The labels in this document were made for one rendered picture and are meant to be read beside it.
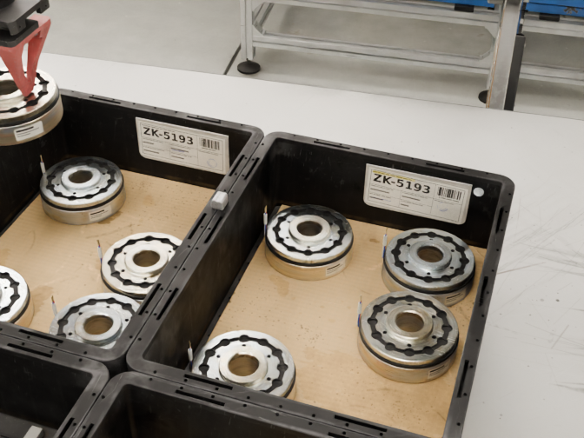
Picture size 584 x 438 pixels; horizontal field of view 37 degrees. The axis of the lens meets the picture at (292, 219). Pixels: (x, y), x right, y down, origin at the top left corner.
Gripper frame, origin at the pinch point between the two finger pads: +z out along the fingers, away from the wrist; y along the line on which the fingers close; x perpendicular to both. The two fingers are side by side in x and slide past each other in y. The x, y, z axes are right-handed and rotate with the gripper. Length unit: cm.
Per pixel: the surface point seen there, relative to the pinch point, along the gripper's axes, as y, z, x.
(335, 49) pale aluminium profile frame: -19, 97, 183
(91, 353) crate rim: 19.1, 12.5, -20.2
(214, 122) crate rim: 14.5, 13.3, 17.9
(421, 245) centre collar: 42.5, 19.9, 11.6
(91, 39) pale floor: -111, 108, 181
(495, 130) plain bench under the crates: 45, 38, 64
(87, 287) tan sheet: 7.9, 22.7, -4.4
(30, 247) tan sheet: -1.8, 22.6, -0.7
